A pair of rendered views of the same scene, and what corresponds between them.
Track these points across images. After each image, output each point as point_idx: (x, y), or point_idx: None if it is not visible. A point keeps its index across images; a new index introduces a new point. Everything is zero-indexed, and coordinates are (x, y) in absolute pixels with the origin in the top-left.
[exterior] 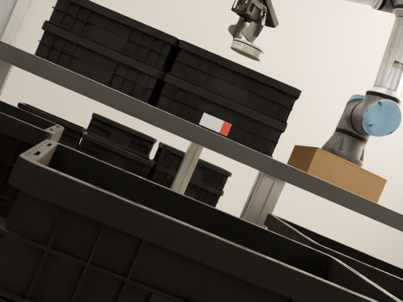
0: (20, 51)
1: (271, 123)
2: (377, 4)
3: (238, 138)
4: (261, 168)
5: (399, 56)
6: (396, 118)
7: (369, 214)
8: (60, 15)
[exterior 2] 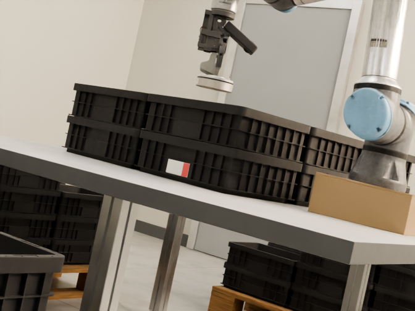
0: None
1: (220, 151)
2: None
3: (198, 176)
4: (81, 184)
5: (375, 31)
6: (377, 108)
7: (186, 213)
8: (76, 105)
